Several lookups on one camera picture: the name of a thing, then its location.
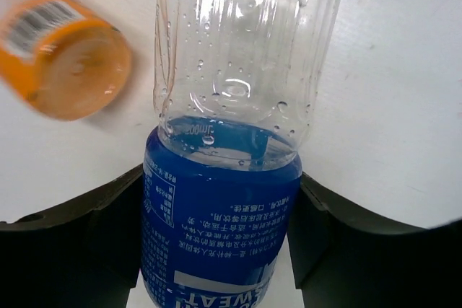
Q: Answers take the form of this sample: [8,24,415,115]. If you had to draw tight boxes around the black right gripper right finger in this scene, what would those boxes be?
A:
[287,175,461,307]

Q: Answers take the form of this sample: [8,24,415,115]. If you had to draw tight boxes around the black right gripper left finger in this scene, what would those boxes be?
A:
[1,165,142,307]

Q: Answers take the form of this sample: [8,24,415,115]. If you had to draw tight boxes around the clear bottle blue label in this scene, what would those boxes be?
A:
[141,0,340,307]

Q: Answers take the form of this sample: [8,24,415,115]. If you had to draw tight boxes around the orange juice bottle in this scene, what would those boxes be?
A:
[1,0,132,120]

